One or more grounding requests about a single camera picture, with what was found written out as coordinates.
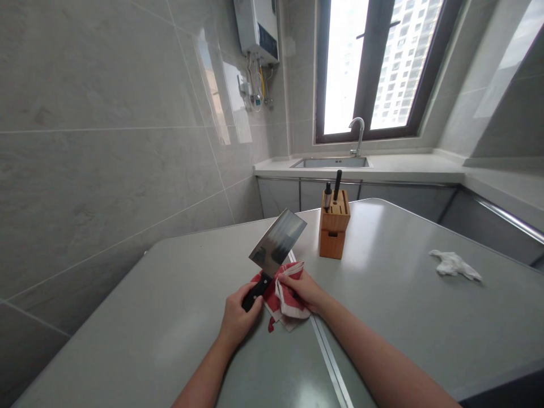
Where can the person's right hand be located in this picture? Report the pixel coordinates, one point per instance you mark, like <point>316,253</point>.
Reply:
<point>307,291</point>

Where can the person's left hand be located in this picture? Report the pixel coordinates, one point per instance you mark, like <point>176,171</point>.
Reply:
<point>236,315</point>

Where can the person's left thumb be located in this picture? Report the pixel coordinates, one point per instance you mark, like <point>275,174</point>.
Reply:
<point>257,300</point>

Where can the person's left fingers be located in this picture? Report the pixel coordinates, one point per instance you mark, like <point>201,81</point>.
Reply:
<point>246,289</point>

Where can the person's right fingers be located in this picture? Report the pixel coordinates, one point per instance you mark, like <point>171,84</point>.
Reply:
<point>288,282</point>

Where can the red and white striped cloth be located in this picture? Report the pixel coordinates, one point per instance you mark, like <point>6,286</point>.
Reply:
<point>285,297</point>

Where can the wooden knife block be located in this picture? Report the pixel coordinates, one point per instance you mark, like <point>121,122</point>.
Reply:
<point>334,227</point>

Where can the grey kitchen cabinets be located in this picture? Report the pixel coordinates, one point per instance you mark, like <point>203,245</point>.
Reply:
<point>361,199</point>

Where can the steel sink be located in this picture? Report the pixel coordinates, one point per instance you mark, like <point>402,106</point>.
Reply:
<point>330,162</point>

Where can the chrome faucet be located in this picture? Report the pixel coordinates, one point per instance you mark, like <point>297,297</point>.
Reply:
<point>358,136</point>

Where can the crumpled white paper towel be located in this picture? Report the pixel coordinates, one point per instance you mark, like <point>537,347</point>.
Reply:
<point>455,265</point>

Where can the dark-framed window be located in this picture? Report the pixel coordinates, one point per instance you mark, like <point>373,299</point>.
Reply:
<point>378,68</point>

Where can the white wall water heater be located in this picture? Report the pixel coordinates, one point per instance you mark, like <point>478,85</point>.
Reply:
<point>259,29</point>

